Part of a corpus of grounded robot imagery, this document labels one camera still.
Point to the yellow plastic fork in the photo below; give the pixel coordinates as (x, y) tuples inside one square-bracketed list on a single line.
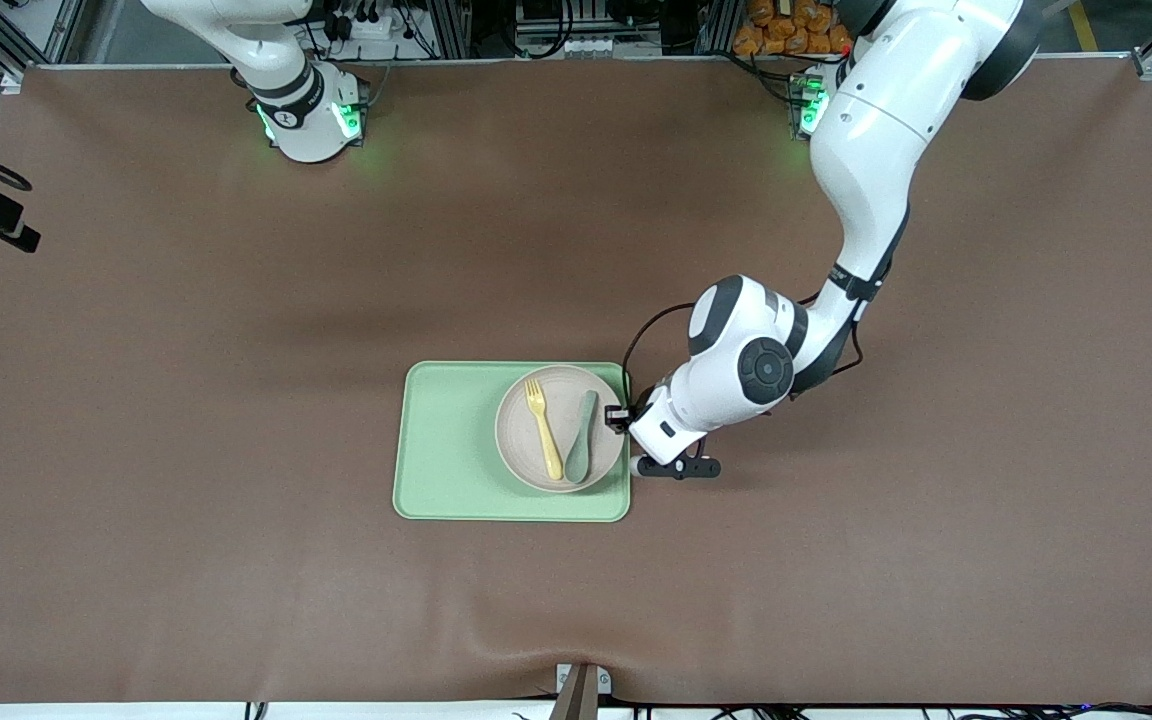
[(544, 430)]

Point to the brown table mat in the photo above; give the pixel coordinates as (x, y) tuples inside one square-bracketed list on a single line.
[(236, 350)]

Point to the metal table clamp bracket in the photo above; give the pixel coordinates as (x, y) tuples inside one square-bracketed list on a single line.
[(581, 695)]

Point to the white connector block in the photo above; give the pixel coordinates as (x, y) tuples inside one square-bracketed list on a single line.
[(576, 47)]

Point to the orange snack bag pile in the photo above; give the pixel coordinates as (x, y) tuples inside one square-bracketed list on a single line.
[(786, 30)]

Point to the light green rectangular tray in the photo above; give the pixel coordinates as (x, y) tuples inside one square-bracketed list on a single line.
[(446, 450)]

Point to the white power strip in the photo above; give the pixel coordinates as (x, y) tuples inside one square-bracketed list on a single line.
[(366, 28)]

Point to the aluminium frame post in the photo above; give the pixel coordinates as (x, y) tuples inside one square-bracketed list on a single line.
[(723, 25), (453, 25)]

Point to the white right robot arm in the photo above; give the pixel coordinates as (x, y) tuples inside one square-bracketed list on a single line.
[(306, 130)]

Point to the round white plate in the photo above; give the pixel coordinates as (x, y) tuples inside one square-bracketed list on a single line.
[(516, 440)]

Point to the green plastic spoon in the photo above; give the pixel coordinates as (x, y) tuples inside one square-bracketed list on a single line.
[(578, 462)]

